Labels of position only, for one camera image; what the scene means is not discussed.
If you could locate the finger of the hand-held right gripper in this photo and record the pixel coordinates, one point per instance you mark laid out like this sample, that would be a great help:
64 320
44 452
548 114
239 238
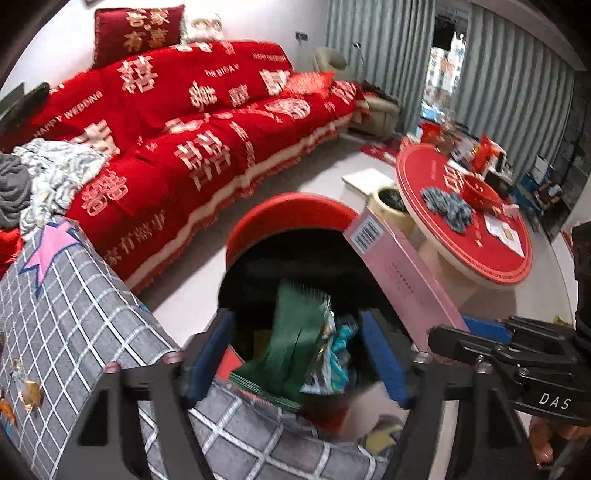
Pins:
461 344
487 326

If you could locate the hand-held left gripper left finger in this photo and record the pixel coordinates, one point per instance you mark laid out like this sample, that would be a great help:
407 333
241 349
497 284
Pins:
207 355

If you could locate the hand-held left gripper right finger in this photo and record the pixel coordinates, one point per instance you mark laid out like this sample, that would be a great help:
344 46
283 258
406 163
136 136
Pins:
383 355

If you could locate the teal wrapper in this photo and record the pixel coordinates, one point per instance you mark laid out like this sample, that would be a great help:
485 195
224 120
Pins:
344 341

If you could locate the dark green snack bag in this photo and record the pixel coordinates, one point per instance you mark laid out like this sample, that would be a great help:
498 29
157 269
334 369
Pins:
291 341

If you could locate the pink box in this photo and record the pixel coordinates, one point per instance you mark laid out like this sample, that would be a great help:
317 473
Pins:
401 272

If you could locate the black trash bin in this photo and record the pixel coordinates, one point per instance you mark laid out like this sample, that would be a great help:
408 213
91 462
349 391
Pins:
277 258

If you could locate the clear golden wrapper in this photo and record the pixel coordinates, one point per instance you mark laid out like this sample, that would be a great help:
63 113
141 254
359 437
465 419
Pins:
30 392

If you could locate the small orange wrapper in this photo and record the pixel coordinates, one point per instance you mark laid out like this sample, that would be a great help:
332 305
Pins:
7 411

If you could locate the person's right hand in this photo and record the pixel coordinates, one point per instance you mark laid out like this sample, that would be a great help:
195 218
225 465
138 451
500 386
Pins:
545 443

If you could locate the red packet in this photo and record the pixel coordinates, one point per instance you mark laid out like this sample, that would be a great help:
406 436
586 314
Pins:
231 364

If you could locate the white paper card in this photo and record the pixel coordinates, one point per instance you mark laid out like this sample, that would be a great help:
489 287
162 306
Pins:
503 235

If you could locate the blue grey cloth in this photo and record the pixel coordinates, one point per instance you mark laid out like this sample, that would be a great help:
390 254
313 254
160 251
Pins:
448 205

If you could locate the red bowl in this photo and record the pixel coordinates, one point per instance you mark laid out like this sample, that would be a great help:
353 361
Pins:
482 191

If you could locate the beige cylindrical bin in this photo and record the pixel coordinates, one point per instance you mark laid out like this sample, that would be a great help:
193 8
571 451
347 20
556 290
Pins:
388 219

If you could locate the grey checked tablecloth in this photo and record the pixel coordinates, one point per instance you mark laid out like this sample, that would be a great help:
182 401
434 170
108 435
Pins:
69 314

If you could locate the blue cardboard box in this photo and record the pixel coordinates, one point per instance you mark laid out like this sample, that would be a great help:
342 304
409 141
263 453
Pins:
538 173

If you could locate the red round table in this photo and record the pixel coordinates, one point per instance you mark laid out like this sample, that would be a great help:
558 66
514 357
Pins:
429 170

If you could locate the white flat box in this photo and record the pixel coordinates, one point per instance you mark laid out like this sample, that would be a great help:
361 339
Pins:
369 180

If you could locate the pile of gift boxes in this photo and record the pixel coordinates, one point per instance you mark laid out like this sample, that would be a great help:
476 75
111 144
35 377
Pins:
461 147

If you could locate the red floor mat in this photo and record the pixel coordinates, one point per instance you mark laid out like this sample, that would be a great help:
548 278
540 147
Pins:
378 151

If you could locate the grey green curtain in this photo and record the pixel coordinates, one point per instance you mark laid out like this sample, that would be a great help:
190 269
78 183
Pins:
392 55
517 101

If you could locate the pale patterned blanket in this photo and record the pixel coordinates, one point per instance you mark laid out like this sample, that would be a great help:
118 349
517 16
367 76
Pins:
55 175

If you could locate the beige armchair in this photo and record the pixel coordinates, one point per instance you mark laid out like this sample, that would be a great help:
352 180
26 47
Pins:
378 110

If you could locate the red printed sofa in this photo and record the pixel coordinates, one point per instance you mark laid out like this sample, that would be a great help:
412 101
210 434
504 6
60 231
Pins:
152 92

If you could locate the small red patterned cushion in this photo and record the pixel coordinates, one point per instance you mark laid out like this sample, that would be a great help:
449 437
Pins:
307 85

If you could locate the floor lamp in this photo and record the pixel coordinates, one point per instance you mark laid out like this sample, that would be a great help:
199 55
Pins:
359 51

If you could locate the black rolled cloth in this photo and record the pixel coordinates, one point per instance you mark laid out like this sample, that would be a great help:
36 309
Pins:
27 104

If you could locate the white cartoon cushion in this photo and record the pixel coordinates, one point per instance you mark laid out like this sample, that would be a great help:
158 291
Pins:
203 27

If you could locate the large red printed cushion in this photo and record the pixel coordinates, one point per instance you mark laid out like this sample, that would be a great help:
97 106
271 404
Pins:
138 32

